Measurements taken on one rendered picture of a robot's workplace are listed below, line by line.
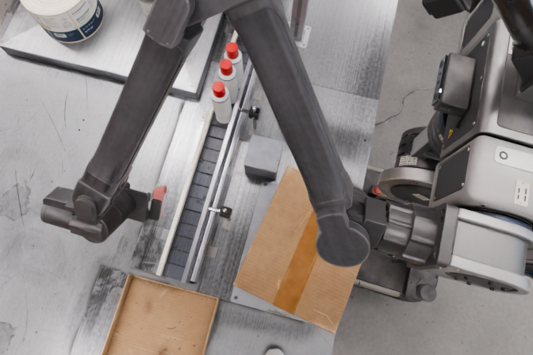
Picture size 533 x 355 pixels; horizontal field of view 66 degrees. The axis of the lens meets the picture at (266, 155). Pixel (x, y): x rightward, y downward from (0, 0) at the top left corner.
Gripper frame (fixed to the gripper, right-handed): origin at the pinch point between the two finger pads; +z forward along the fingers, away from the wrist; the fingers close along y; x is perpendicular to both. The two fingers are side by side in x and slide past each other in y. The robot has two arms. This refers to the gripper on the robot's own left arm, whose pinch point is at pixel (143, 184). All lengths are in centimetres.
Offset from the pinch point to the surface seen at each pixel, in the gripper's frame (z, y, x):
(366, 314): 84, -80, 85
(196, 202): 25.0, -5.9, 16.0
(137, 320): 6.3, -0.1, 46.1
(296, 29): 66, -19, -34
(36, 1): 39, 55, -26
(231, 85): 36.0, -7.3, -17.1
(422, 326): 86, -107, 84
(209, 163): 32.7, -6.0, 6.6
